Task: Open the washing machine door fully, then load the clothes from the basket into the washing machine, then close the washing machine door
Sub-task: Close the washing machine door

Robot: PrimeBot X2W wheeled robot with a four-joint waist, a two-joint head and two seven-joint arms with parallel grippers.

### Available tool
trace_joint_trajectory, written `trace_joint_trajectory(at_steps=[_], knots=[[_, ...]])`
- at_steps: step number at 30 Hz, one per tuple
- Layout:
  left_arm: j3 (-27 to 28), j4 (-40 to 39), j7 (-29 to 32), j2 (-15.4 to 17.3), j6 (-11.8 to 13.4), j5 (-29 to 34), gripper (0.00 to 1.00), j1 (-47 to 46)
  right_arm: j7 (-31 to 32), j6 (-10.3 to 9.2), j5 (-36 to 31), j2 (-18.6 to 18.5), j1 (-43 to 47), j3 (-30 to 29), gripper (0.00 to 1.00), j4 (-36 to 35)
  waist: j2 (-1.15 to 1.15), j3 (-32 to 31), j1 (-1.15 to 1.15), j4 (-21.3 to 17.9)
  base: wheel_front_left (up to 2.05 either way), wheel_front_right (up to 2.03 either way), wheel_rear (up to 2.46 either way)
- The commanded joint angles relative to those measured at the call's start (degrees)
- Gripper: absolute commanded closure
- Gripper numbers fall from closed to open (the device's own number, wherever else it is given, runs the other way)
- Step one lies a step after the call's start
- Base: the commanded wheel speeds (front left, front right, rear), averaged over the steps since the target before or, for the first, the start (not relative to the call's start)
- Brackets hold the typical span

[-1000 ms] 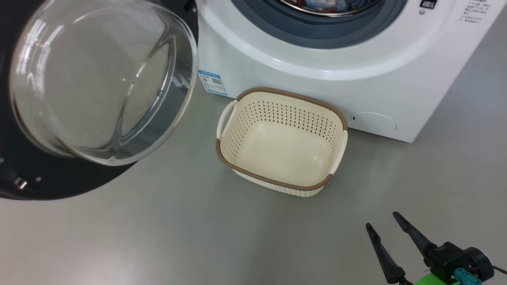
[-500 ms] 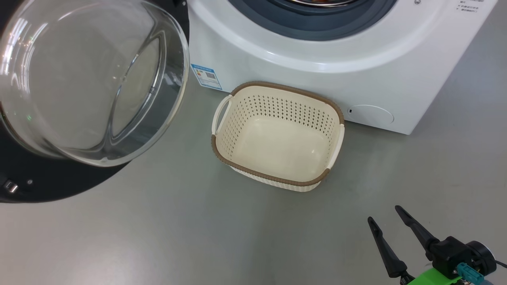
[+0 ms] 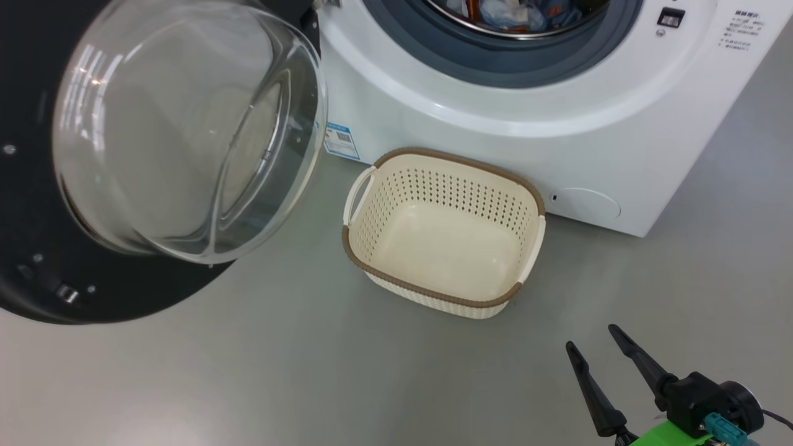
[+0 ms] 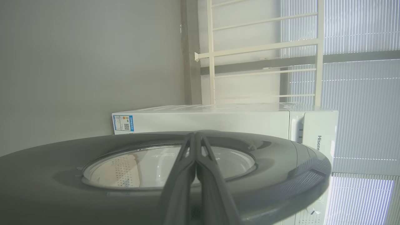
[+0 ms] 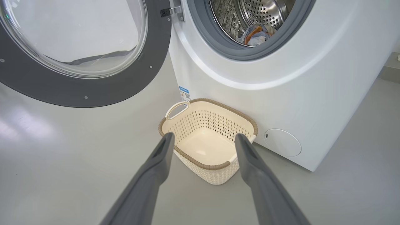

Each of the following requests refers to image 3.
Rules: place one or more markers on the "black glass washing machine door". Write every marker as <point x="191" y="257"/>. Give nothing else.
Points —
<point x="37" y="260"/>

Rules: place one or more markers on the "white front-load washing machine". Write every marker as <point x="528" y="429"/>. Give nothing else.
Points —
<point x="495" y="124"/>

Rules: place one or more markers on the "blue patterned clothes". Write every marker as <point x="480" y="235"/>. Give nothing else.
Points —
<point x="508" y="13"/>

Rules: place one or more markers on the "cream perforated laundry basket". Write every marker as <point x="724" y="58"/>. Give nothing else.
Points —
<point x="446" y="248"/>

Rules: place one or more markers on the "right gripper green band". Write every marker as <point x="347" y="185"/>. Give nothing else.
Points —
<point x="672" y="435"/>

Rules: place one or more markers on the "blue energy label sticker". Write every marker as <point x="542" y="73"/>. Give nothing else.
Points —
<point x="342" y="141"/>

